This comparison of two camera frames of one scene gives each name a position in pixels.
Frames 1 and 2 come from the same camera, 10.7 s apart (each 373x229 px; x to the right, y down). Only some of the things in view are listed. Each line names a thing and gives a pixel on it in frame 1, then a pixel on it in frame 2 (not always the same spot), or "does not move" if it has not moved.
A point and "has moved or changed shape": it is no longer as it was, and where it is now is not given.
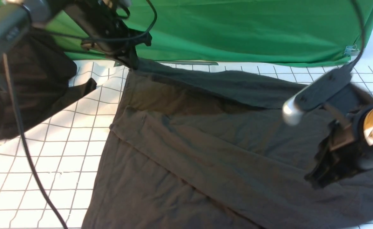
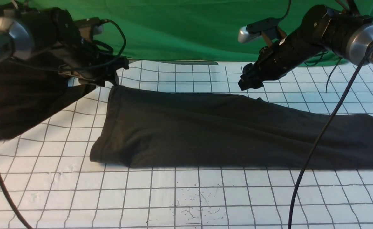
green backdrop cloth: x=294 y=31 does not move
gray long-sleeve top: x=193 y=149 has moved or changed shape
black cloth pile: x=40 y=72 does not move
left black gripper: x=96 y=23 -> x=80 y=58
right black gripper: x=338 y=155 -> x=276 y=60
